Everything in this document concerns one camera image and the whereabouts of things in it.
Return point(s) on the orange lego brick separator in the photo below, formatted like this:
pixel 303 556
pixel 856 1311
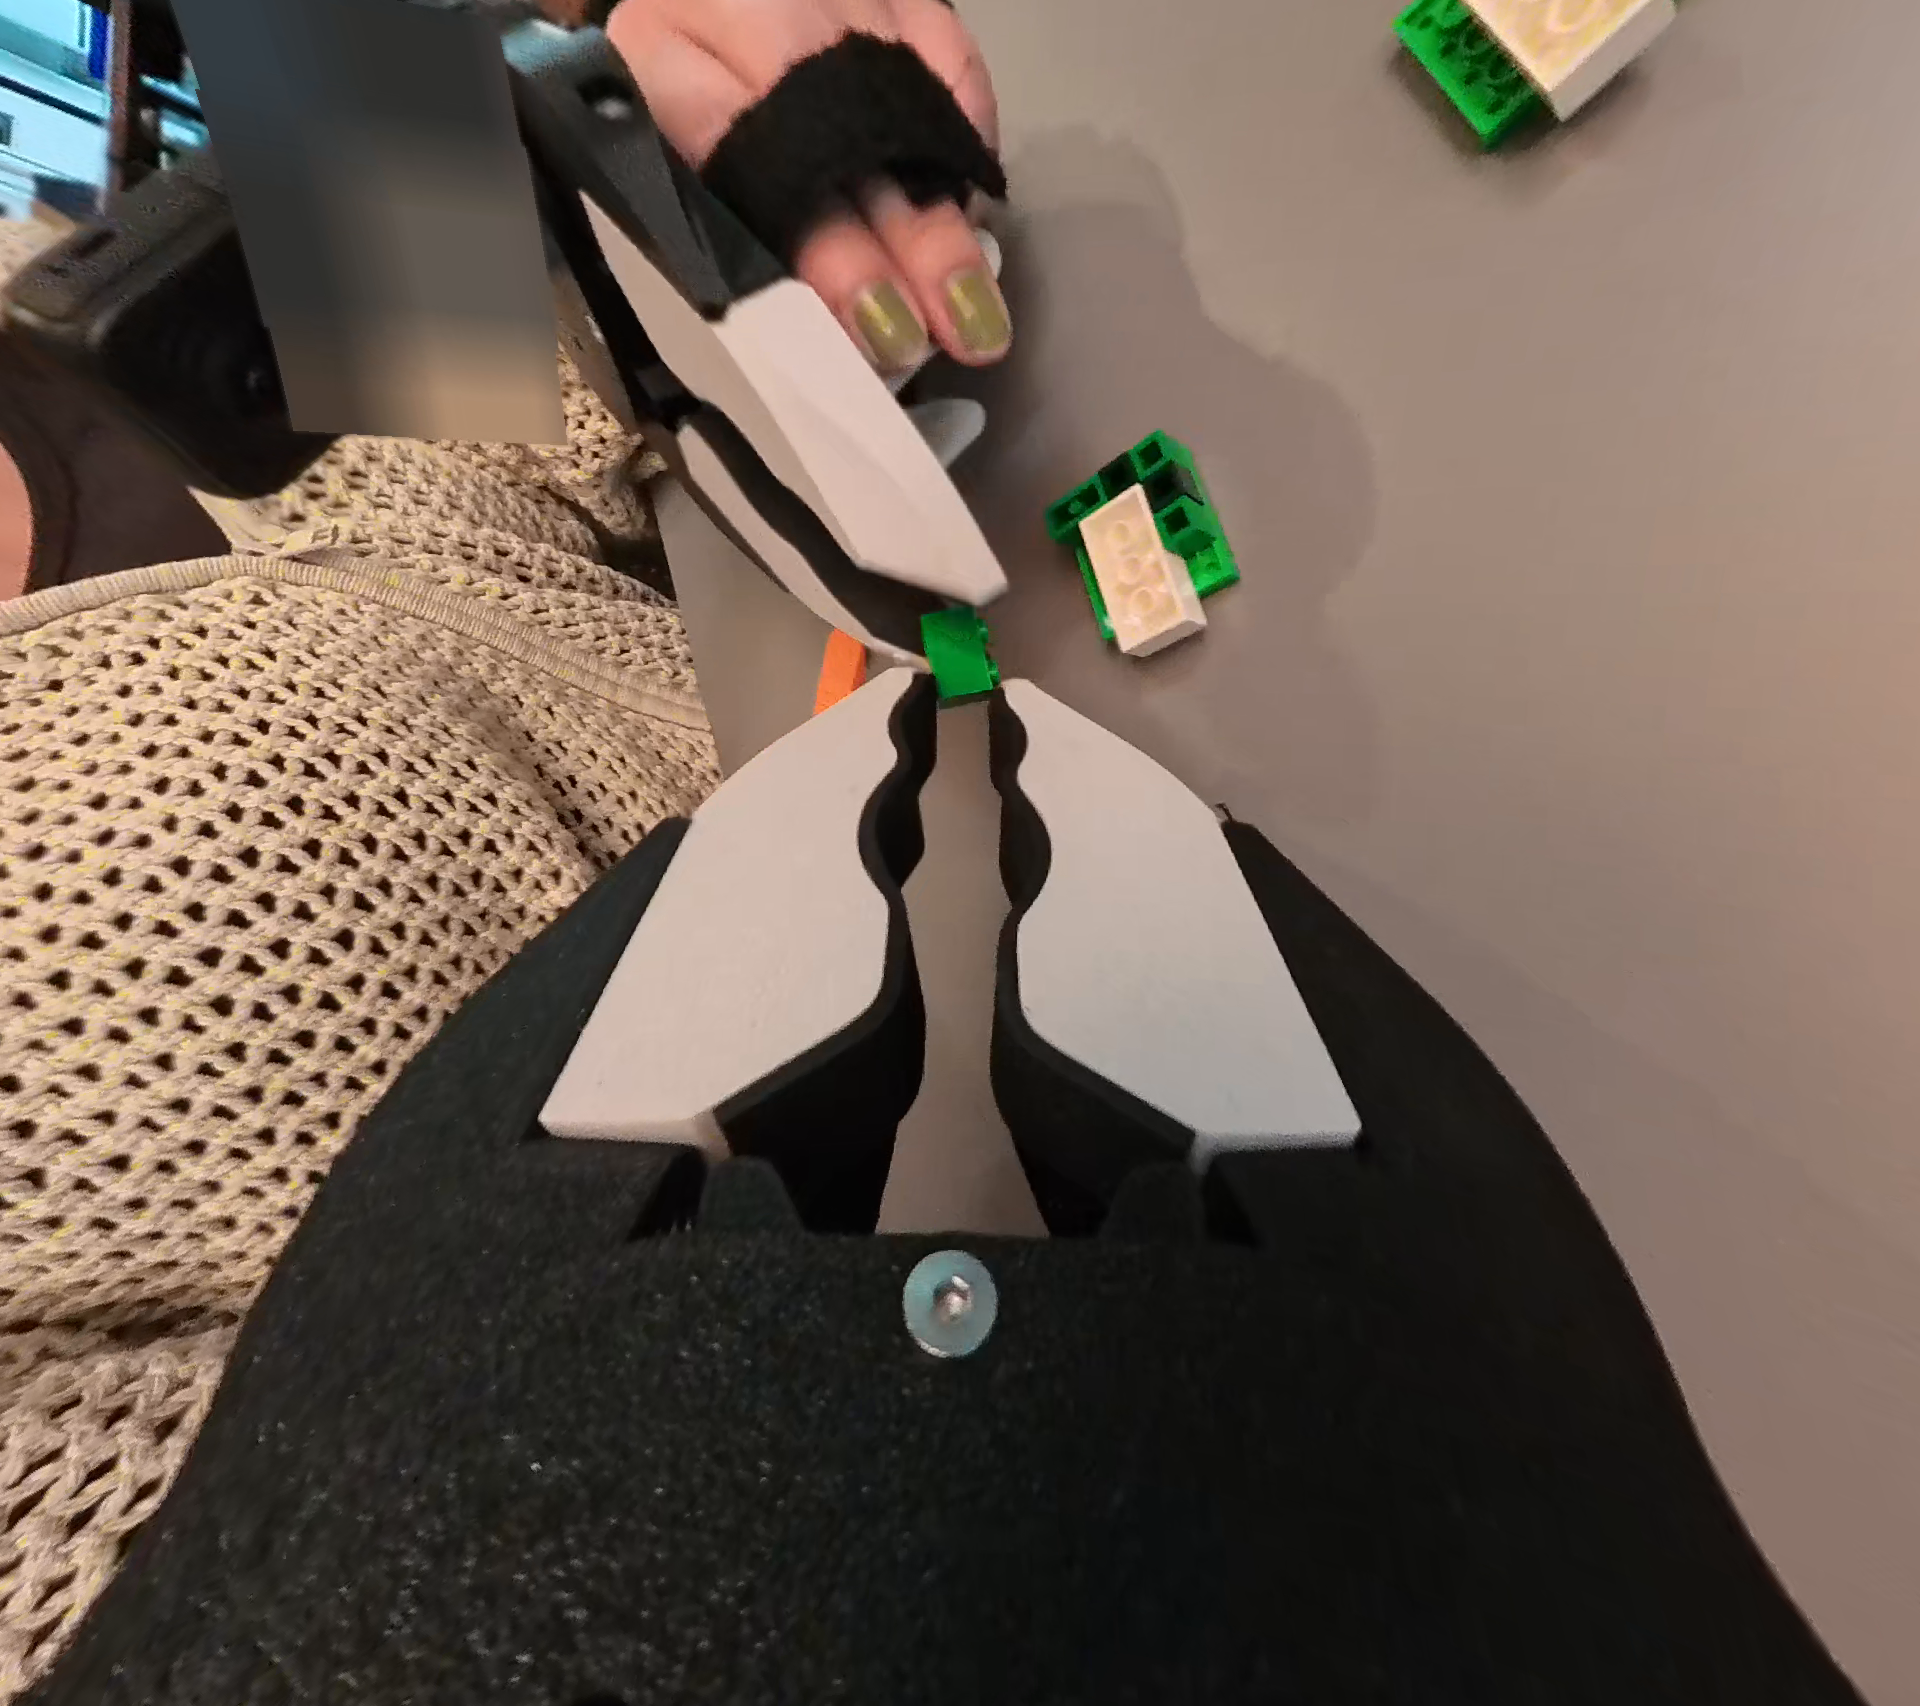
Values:
pixel 836 678

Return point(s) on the black device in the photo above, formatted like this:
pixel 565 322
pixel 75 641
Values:
pixel 135 297

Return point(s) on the person's left hand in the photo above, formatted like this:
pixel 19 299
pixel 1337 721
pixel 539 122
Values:
pixel 750 11

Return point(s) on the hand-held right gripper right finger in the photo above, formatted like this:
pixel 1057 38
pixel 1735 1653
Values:
pixel 1171 986

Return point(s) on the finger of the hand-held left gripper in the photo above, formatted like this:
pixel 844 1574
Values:
pixel 738 510
pixel 841 446

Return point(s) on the small green lego brick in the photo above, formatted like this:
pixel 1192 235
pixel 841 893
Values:
pixel 960 657

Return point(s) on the person's knit sweater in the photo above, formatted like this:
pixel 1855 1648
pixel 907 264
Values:
pixel 301 837

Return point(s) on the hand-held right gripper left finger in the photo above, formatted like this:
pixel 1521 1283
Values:
pixel 735 970

